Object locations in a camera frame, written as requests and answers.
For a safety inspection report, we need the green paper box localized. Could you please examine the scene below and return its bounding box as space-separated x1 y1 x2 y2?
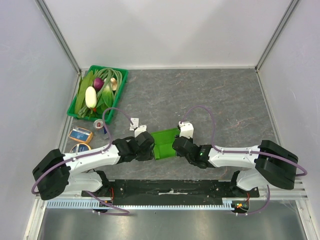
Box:
151 128 180 160

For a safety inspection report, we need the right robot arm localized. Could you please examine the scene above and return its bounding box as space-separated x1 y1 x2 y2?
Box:
172 136 298 197

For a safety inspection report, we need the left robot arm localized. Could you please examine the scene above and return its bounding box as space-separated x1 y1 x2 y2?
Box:
31 131 155 201

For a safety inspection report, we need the small white plastic bag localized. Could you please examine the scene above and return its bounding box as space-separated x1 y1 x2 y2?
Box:
129 117 139 131

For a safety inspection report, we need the red blue drink can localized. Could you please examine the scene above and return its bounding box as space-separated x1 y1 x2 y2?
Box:
93 119 109 140

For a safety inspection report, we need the green bok choy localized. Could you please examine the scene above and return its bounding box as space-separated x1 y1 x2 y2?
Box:
96 84 114 115

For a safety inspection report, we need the beige mushroom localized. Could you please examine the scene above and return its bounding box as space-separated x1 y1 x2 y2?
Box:
110 77 118 91

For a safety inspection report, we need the yellow tape roll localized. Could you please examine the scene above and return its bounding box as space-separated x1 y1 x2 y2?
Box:
70 143 91 154

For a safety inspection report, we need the white eggplant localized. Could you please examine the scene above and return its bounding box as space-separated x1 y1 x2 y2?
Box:
85 86 97 109

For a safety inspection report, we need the purple onion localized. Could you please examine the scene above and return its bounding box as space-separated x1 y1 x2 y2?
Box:
93 77 105 91

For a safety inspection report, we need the green long beans bundle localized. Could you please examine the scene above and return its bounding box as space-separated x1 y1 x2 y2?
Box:
76 67 123 119

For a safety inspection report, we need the large green leaf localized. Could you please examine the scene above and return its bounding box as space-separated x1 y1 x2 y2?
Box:
74 70 95 114

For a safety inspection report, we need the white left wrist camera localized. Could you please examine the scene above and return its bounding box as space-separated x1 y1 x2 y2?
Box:
134 125 147 138

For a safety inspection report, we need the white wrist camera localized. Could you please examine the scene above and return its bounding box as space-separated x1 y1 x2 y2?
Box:
178 121 194 139
134 125 147 138

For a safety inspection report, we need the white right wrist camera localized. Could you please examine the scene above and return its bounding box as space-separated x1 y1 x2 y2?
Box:
178 121 194 139

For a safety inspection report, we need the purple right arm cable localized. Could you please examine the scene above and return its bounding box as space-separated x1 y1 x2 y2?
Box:
180 105 308 217

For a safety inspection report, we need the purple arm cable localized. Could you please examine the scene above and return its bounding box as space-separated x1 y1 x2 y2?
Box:
180 105 308 217
30 107 136 216

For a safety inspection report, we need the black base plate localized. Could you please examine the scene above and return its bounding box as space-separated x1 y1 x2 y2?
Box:
93 179 260 205

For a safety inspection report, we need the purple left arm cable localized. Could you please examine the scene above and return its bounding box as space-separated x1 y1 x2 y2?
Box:
30 107 136 216

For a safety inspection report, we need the slotted cable duct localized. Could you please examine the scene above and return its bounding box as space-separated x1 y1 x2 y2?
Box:
46 198 249 211

